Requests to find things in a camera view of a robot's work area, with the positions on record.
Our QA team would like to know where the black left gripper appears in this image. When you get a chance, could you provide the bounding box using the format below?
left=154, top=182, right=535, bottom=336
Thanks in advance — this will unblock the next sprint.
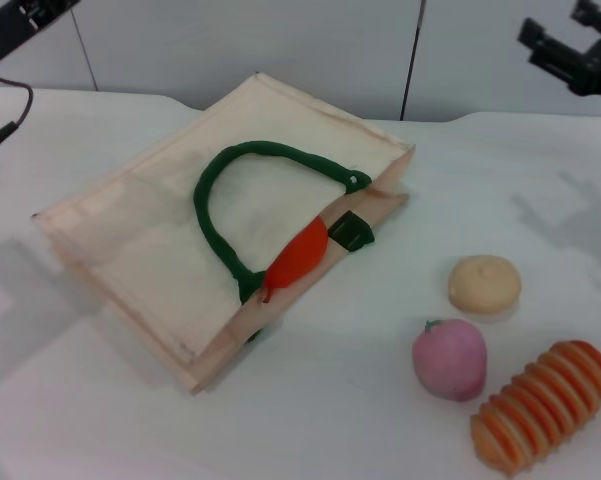
left=0, top=0, right=79, bottom=76

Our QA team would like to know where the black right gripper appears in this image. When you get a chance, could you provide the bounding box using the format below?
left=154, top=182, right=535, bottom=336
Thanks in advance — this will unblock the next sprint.
left=517, top=0, right=601, bottom=104

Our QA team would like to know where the cream handbag with green handles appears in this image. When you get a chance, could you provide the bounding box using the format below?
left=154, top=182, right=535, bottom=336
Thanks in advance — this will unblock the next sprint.
left=29, top=72, right=416, bottom=399

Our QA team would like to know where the orange toy fruit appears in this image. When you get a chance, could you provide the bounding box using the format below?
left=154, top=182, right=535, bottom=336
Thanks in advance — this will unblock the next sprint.
left=261, top=215, right=330, bottom=305

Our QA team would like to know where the beige toy bun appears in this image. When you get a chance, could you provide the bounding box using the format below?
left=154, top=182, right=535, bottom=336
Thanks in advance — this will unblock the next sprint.
left=447, top=254, right=523, bottom=315

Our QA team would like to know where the pink toy peach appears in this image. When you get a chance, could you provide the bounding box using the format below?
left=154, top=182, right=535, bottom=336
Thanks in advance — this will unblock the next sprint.
left=412, top=319, right=489, bottom=403

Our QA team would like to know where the orange striped toy bread loaf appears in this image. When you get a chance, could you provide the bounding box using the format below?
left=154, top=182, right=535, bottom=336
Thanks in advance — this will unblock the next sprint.
left=469, top=339, right=601, bottom=476

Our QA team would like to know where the grey left wrist cable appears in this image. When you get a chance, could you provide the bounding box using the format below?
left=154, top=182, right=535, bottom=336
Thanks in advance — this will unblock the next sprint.
left=0, top=72, right=35, bottom=169

